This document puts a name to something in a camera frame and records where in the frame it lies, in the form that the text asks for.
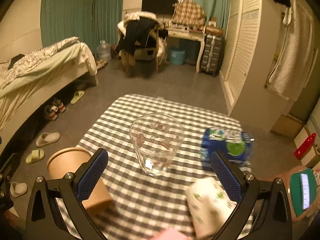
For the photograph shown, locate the blue laundry basket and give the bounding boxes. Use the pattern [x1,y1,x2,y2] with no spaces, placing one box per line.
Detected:
[169,48,185,65]

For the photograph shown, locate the clear glass cup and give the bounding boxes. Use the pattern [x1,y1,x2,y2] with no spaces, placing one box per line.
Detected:
[129,113,184,177]

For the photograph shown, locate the gray checkered tablecloth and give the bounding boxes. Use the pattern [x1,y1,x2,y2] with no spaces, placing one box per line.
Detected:
[79,94,241,239]

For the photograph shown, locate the black suitcase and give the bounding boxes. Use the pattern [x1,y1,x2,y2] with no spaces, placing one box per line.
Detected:
[200,34,225,76]

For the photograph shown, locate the white slipper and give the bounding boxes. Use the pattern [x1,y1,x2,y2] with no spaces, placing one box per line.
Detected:
[36,132,60,147]

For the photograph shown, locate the brown paper cup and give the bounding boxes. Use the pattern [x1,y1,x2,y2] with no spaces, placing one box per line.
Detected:
[46,147,113,217]

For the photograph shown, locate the wooden chair with clothes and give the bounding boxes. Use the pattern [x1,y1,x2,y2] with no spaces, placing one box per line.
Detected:
[116,11,169,75]

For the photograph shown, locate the plaid cloth cover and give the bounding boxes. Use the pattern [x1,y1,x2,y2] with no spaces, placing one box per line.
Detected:
[172,0,206,29]

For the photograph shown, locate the green curtain left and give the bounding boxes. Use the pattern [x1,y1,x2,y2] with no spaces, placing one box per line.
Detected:
[40,0,123,53]

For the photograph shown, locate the red bottle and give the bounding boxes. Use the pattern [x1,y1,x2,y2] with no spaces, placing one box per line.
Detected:
[294,133,316,160]

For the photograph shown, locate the white sock shoe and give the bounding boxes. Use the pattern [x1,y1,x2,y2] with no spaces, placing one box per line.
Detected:
[10,181,28,198]

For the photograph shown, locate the blue tissue pack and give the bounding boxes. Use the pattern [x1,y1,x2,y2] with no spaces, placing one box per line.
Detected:
[200,127,255,166]

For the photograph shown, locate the bed with floral bedding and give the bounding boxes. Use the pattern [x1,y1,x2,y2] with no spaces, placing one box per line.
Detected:
[1,37,98,151]

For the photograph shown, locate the white louvered wardrobe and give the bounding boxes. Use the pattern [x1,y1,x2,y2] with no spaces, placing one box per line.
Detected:
[219,0,289,132]

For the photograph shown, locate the red white sneaker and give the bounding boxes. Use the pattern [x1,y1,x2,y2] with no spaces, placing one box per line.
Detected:
[52,98,66,113]

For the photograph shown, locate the black monitor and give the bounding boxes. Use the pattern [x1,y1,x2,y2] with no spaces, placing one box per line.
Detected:
[142,0,178,16]

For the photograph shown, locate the white desk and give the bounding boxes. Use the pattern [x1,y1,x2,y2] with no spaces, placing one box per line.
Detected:
[167,28,206,73]

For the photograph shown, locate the white patterned paper cup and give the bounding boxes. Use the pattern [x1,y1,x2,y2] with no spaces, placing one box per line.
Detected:
[185,177,236,239]

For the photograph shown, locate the hanging white towel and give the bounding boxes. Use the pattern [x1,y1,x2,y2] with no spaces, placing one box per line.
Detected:
[266,0,315,101]

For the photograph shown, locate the green slipper under bed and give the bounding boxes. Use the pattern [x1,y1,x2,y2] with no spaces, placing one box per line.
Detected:
[71,90,85,105]

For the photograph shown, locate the cardboard box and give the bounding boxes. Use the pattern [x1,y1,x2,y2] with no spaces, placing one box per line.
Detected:
[271,114,304,139]

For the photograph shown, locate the green slipper near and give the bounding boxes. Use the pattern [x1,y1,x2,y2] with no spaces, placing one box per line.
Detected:
[25,148,45,165]

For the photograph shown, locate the water jug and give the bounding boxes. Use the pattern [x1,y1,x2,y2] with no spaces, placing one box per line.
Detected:
[97,40,111,63]

